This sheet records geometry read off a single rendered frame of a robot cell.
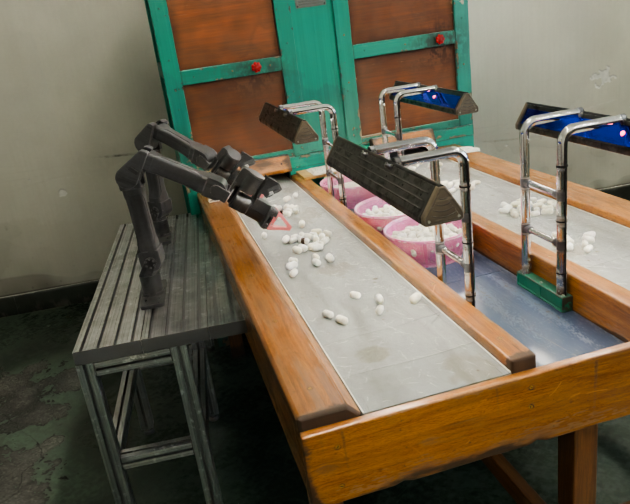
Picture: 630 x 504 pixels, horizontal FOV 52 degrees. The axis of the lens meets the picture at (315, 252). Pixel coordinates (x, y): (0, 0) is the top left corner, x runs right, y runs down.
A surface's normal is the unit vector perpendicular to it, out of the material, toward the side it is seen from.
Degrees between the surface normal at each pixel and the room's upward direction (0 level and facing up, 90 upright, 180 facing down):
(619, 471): 0
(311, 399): 0
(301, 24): 90
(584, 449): 90
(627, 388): 89
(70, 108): 90
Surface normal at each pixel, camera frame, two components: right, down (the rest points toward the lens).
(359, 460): 0.25, 0.30
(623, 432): -0.13, -0.93
